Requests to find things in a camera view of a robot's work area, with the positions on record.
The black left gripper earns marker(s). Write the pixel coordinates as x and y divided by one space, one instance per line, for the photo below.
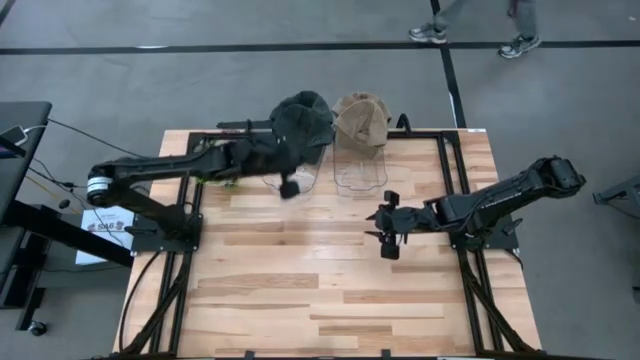
252 157

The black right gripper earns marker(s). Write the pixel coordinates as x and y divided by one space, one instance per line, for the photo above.
410 220

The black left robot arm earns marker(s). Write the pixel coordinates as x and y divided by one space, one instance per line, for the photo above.
160 165

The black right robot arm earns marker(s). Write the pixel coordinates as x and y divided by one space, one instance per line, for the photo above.
510 187

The clear plastic hat stand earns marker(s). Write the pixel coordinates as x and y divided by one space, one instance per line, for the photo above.
360 172
310 175

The green potted plant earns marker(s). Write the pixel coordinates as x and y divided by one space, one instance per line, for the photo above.
230 184

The black bar clamp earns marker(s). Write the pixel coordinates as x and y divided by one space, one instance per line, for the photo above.
235 124

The black arched hook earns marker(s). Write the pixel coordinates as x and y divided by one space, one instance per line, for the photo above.
404 116

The white printed paper sheet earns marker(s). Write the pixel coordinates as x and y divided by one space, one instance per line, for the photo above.
110 215

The small black puck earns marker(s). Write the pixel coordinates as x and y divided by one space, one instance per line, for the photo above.
64 203

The person's shoe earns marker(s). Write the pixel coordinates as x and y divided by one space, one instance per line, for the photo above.
520 46
427 34

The black desk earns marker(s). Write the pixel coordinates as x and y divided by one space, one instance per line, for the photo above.
20 170

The white phone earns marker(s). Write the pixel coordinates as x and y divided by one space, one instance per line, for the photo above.
14 135

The person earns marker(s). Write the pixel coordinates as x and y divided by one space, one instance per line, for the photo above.
525 17

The black caster wheel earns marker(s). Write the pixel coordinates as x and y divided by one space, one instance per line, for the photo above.
37 328

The black aluminium table frame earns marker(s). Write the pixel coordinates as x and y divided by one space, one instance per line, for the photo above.
425 134

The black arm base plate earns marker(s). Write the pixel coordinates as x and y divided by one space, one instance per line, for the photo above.
500 240
150 242

